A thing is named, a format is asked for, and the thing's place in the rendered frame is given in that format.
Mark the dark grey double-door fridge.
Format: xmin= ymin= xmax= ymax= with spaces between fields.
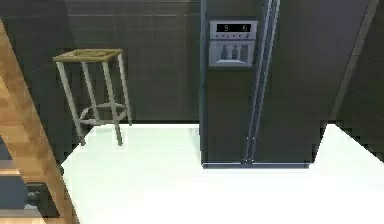
xmin=199 ymin=0 xmax=372 ymax=169

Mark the wooden seat metal stool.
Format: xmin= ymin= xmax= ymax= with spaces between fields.
xmin=52 ymin=48 xmax=133 ymax=147

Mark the grey fridge door handle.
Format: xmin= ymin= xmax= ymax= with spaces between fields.
xmin=248 ymin=0 xmax=282 ymax=164
xmin=242 ymin=0 xmax=274 ymax=164

